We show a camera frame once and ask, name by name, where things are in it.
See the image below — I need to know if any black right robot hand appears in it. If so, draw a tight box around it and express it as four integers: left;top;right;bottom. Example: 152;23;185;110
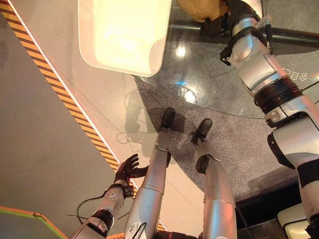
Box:
200;0;263;38

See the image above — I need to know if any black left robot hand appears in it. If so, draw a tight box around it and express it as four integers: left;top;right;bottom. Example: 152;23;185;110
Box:
114;153;150;187

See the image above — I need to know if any yellow cloth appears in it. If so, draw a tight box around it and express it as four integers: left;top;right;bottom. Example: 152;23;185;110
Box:
175;0;230;23

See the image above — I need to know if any white plastic basket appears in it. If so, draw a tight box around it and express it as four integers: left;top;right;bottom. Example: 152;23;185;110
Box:
77;0;173;78

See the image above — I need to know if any silver left robot leg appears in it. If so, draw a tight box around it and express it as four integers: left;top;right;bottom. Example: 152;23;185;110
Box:
124;107;176;239

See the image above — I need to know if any silver robot leg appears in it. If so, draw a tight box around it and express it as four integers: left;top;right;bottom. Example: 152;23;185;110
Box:
124;107;176;239
190;118;238;239

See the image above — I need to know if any dark robot waist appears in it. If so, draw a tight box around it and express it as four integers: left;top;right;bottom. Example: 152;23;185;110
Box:
154;230;200;239

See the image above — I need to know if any silver right robot leg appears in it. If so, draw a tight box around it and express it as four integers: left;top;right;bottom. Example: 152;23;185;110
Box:
190;118;238;239

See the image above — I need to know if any green orange floor tape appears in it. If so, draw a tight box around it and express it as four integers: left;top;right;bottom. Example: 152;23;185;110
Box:
0;205;68;239

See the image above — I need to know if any grey carpet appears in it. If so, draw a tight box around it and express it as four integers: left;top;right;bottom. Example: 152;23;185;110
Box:
134;74;301;201

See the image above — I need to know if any white seat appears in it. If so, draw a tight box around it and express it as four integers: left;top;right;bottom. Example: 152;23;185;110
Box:
277;203;313;239

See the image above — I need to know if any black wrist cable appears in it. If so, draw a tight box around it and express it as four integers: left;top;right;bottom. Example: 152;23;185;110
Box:
66;195;107;225

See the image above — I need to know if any black table frame bar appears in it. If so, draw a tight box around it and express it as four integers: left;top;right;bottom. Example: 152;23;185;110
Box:
168;18;319;48

